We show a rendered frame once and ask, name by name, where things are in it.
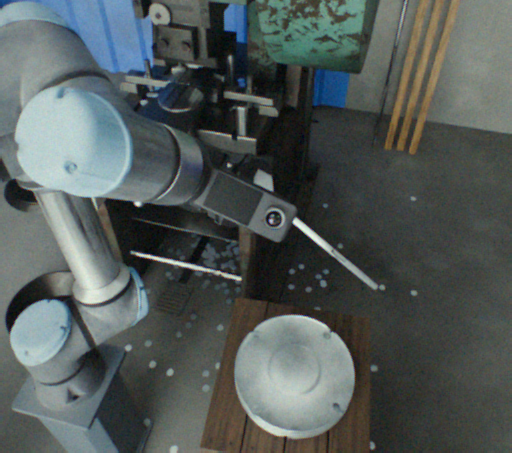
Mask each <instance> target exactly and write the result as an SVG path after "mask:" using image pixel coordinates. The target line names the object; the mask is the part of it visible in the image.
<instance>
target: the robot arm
mask: <svg viewBox="0 0 512 453"><path fill-rule="evenodd" d="M271 174H272V171H271V169H269V167H268V165H267V163H266V161H265V160H263V159H261V157H259V156H257V155H254V154H251V153H249V154H248V153H246V154H245V156H244V157H241V156H238V155H235V156H230V154H227V153H225V152H223V151H221V149H219V148H217V147H214V146H212V145H210V143H208V142H206V141H203V140H200V139H197V138H195V137H192V136H190V135H187V134H185V133H183V131H180V130H178V129H174V128H172V127H170V126H167V125H165V124H161V123H157V122H155V121H153V120H149V118H147V117H144V116H142V115H140V114H137V113H136V112H134V111H133V110H132V109H131V108H130V105H129V104H128V103H126V101H125V100H124V99H123V97H122V96H121V93H120V92H119V91H118V89H117V88H116V86H114V85H113V84H112V82H111V81H110V79H109V78H108V77H107V75H106V74H105V72H103V70H102V69H101V67H100V66H99V64H98V63H97V62H96V60H95V58H94V57H92V55H91V54H90V52H89V50H88V47H87V45H86V43H85V41H84V40H83V38H81V37H80V35H79V34H78V33H77V32H76V31H75V30H74V29H73V28H72V27H70V26H69V23H68V22H67V21H66V20H65V19H64V18H63V17H62V16H61V15H59V13H58V12H56V11H55V10H54V9H52V8H50V7H47V6H45V5H42V4H39V2H32V1H20V2H15V4H10V5H7V6H5V7H3V9H2V10H0V184H1V183H4V182H6V181H10V180H12V179H16V181H17V183H18V184H19V185H21V187H22V188H24V189H27V190H32V191H33V192H34V194H35V196H36V199H37V201H38V203H39V205H40V207H41V209H42V212H44V215H45V217H46V219H47V221H48V223H49V226H50V228H51V230H52V232H53V234H54V236H56V239H57V241H58V243H59V245H60V247H61V251H62V253H63V255H64V257H65V259H66V261H68V264H69V266H70V268H71V270H72V272H73V274H74V277H75V279H76V280H75V282H74V285H73V293H74V295H73V296H72V297H70V298H67V300H65V301H63V302H60V301H58V300H52V301H50V300H43V301H40V302H37V303H35V304H32V305H31V306H29V307H28V308H26V310H25V311H24V312H22V313H21V314H20V315H19V317H18V318H17V320H16V323H15V325H14V327H12V329H11V334H10V342H11V347H12V349H13V351H15V353H16V357H17V358H18V360H19V361H20V362H21V363H23V365H24V366H25V367H27V369H28V371H29V372H30V373H31V375H32V376H33V377H32V378H33V390H34V394H35V396H36V398H37V399H38V400H40V402H41V403H42V405H43V406H45V407H46V408H48V409H50V410H55V411H67V410H71V409H75V408H78V407H80V406H82V404H83V403H85V402H87V401H88V400H90V399H91V398H92V397H93V396H94V394H95V392H96V391H98V390H99V388H100V386H101V383H102V381H103V378H104V374H105V365H104V360H103V358H102V356H101V354H100V352H99V351H98V350H97V348H96V346H97V345H99V344H101V343H102V342H104V341H107V340H108V339H110V337H112V336H113V335H115V334H118V333H120V332H121V331H123V330H125V329H126V328H128V327H129V326H132V325H134V324H135V323H136V322H137V321H139V320H140V319H143V318H144V317H145V316H146V314H147V313H148V310H149V301H148V296H147V293H146V289H145V287H144V284H143V282H142V280H141V277H140V275H138V273H137V272H136V271H135V270H134V269H133V268H132V267H126V266H125V265H124V263H122V262H119V261H117V258H116V256H115V253H113V250H112V247H111V245H110V242H109V240H108V236H107V234H106V231H105V229H104V226H103V223H102V220H100V218H99V215H98V213H97V209H96V207H95V204H94V202H93V198H92V197H96V196H99V197H108V198H116V200H123V201H132V202H134V205H135V206H137V207H143V206H144V204H145V203H152V204H157V205H166V206H171V205H174V206H183V205H187V204H190V205H192V206H194V207H195V208H197V209H199V210H203V209H207V210H208V216H209V217H211V218H213V219H214V222H217V223H219V224H220V225H222V224H224V225H226V226H228V228H235V226H238V225H241V226H244V228H246V229H248V230H250V231H253V232H255V233H258V234H260V235H262V236H264V237H266V238H269V239H272V241H274V242H281V241H282V239H284V238H285V237H286V235H287V233H288V231H289V229H290V228H291V225H292V223H293V221H294V219H295V217H296V214H298V209H296V207H295V206H294V204H293V203H292V202H291V201H290V200H288V198H286V197H283V196H281V195H279V194H277V193H275V192H274V189H273V178H272V175H271Z"/></svg>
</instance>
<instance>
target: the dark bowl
mask: <svg viewBox="0 0 512 453"><path fill-rule="evenodd" d="M75 280H76V279H75V277H74V274H73V272H72V271H68V270H62V271H53V272H49V273H46V275H42V276H40V277H38V278H36V279H34V280H31V281H30V282H28V283H27V284H25V286H24V287H23V288H21V289H20V290H19V291H18V292H17V293H16V294H15V295H14V298H13V299H12V301H10V303H9V305H8V307H7V311H6V316H5V323H6V328H7V330H8V333H9V335H10V334H11V329H12V327H14V325H15V323H16V320H17V318H18V317H19V315H20V314H21V313H22V312H24V311H25V310H26V308H28V307H29V306H31V305H32V304H35V303H37V302H40V301H43V300H50V301H52V300H58V301H60V302H63V301H65V300H67V298H70V297H72V296H73V295H74V293H73V285H74V282H75Z"/></svg>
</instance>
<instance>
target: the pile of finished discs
mask: <svg viewBox="0 0 512 453"><path fill-rule="evenodd" d="M329 331H330V330H329V329H327V326H326V325H325V324H323V323H321V322H318V321H316V320H313V319H311V318H306V317H305V316H301V315H281V316H276V318H273V319H270V320H266V321H264V322H262V323H261V324H259V325H258V326H257V327H255V328H254V332H253V333H252V332H251V333H249V334H248V335H247V336H246V338H245V339H244V341H242V343H241V345H240V347H239V349H238V352H237V356H236V361H235V383H236V390H237V394H238V397H239V400H240V403H241V405H242V406H244V408H245V411H246V412H247V414H248V415H249V416H250V417H251V418H252V419H253V420H254V422H256V423H257V424H258V425H259V426H261V427H262V428H264V429H265V430H268V432H270V433H272V434H274V435H277V436H282V437H284V436H287V438H297V439H298V438H309V437H313V436H317V435H320V434H322V433H324V432H326V431H328V429H329V430H330V428H331V427H332V426H334V425H335V424H336V423H337V422H338V421H340V420H341V417H342V416H343V415H344V413H345V411H346V410H347V408H348V404H349V402H350V400H351V397H353V393H354V387H355V368H353V363H352V359H351V356H350V353H349V351H348V348H347V347H346V345H345V343H344V342H342V341H341V338H340V337H339V336H338V335H337V334H336V333H334V332H333V333H330V332H329Z"/></svg>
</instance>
